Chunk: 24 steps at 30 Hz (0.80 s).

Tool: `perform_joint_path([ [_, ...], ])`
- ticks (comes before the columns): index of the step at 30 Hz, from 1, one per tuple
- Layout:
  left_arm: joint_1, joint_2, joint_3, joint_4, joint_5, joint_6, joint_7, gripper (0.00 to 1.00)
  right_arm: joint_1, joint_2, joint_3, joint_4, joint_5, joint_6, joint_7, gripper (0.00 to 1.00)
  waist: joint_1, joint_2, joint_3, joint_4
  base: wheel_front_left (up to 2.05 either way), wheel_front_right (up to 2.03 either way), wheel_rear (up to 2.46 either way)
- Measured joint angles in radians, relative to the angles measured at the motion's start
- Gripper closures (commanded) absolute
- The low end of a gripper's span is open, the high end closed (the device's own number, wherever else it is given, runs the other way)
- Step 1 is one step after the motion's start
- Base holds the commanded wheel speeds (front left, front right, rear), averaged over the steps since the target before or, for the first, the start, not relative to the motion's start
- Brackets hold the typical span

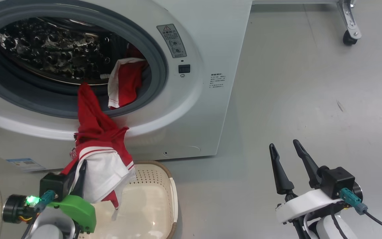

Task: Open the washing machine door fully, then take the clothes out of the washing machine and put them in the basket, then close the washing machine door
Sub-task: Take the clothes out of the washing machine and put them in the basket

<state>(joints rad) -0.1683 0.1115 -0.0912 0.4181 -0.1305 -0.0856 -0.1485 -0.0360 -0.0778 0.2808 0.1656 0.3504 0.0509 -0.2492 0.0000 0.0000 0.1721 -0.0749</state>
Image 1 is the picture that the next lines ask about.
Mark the red and white garment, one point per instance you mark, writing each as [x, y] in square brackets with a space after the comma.
[95, 132]

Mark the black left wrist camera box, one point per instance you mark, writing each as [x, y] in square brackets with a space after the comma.
[53, 184]

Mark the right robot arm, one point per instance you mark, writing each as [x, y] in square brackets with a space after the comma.
[327, 230]

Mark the blue energy label sticker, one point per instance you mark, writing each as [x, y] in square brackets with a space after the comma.
[25, 164]

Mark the white front-load washing machine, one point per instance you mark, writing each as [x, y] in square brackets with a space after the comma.
[191, 126]

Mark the grey warning sticker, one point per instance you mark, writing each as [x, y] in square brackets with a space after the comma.
[171, 39]

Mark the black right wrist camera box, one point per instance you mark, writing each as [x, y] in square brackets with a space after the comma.
[338, 181]

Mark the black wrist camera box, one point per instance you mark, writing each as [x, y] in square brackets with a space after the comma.
[53, 184]
[338, 181]

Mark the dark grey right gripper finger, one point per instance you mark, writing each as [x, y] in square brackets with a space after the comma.
[310, 169]
[282, 179]

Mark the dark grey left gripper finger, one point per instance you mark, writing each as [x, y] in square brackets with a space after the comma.
[81, 179]

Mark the metal frame leg with caster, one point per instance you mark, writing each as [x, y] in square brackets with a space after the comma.
[350, 23]

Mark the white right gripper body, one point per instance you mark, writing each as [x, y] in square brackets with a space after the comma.
[303, 202]

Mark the cream perforated laundry basket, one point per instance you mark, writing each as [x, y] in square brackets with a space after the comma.
[144, 205]

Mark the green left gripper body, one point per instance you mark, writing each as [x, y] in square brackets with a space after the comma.
[81, 212]

